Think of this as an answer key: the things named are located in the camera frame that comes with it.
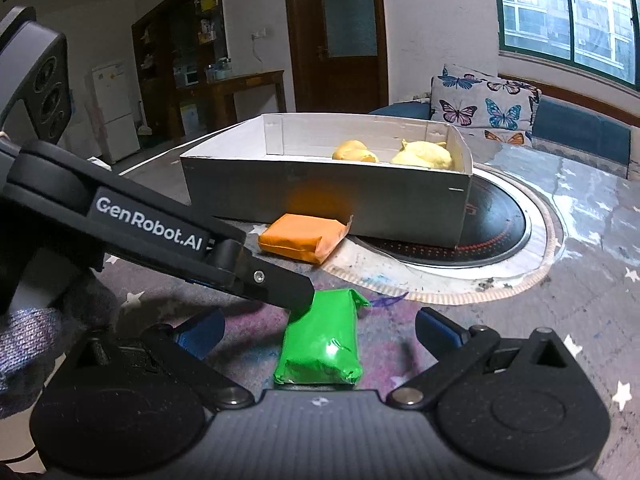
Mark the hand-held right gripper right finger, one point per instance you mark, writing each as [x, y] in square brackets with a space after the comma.
[440, 329]

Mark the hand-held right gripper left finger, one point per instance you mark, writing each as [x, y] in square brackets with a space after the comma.
[205, 332]

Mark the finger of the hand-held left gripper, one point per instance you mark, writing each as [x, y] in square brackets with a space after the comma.
[270, 280]

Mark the green packet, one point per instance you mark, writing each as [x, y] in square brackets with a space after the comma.
[320, 340]

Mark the grey cardboard box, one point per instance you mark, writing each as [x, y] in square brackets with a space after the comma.
[325, 195]

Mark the yellow rubber duck toy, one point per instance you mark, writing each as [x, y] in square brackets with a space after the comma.
[350, 150]

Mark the pale yellow plush toy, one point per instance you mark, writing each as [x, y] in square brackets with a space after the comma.
[425, 157]

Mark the person's left forearm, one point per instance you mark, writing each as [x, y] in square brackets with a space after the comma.
[35, 355]

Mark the orange packet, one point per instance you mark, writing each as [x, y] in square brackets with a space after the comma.
[300, 240]

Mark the white refrigerator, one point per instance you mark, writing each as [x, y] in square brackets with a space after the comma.
[115, 110]

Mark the round built-in induction cooktop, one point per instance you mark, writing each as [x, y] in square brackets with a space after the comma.
[500, 230]

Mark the white microwave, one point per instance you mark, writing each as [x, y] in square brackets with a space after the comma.
[191, 76]

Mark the dark wooden display cabinet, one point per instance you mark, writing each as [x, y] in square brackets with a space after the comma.
[170, 45]

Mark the dark wooden side table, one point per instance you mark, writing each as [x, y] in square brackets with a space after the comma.
[250, 90]

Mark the butterfly print pillow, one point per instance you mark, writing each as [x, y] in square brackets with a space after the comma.
[480, 105]

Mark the blue sofa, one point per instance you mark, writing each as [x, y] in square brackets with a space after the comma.
[580, 130]

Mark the dark wooden door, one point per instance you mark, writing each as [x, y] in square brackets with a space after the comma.
[340, 35]

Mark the green framed window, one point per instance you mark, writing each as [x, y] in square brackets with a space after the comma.
[565, 10]

